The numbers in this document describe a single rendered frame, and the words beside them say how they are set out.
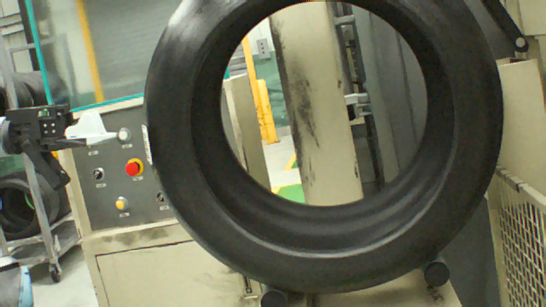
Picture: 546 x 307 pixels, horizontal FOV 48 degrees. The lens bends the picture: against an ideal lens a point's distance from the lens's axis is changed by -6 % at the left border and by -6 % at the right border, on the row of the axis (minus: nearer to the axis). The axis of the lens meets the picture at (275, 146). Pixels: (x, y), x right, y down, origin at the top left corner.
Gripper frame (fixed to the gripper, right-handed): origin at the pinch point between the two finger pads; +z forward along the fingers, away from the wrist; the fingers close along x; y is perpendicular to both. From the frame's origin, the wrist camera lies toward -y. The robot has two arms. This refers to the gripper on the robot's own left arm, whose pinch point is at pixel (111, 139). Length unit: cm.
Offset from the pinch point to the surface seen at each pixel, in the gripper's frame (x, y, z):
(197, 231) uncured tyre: -11.1, -14.8, 16.8
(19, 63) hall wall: 962, 41, -511
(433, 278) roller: -8, -26, 55
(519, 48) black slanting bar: 22, 10, 80
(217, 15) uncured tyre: -12.8, 19.0, 23.6
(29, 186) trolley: 323, -67, -187
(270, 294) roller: -8.4, -27.3, 27.4
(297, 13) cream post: 28.3, 20.7, 33.9
